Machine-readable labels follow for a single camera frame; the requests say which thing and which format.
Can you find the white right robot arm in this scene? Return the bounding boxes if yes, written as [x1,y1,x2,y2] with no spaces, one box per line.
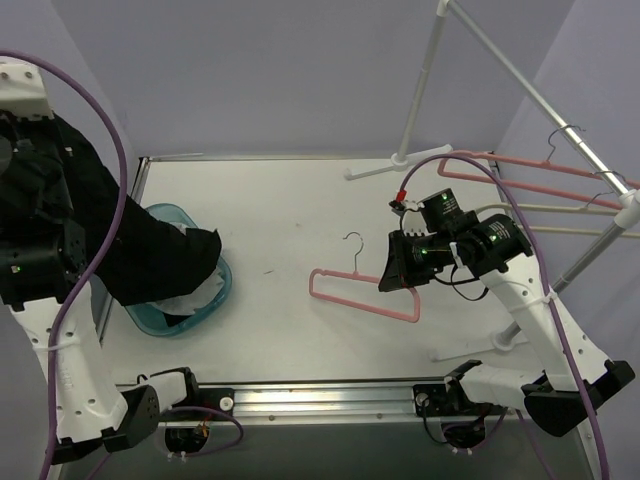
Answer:
[378,189,635,437]

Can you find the black pleated skirt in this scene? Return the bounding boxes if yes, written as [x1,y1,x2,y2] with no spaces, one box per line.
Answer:
[0,112,224,307]

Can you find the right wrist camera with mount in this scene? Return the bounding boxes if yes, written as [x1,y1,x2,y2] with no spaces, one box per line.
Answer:
[389,189,428,237]

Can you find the teal plastic bin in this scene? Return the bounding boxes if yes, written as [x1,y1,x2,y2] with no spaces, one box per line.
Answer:
[122,202,234,339]

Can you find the aluminium front rail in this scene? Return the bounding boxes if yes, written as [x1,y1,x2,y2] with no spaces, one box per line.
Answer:
[53,373,551,431]

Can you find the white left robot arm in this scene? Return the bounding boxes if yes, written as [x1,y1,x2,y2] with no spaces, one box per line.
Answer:
[1,50,202,467]

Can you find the white skirt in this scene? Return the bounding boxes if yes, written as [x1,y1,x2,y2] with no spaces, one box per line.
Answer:
[150,222,226,317]

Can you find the cream hanger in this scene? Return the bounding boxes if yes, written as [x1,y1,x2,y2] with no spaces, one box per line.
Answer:
[474,169,629,239]

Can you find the metal clothes rack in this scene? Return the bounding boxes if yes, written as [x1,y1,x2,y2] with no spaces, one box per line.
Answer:
[344,0,640,361]

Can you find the pink hanger with black skirt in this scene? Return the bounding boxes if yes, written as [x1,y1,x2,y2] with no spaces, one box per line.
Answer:
[308,231,421,324]

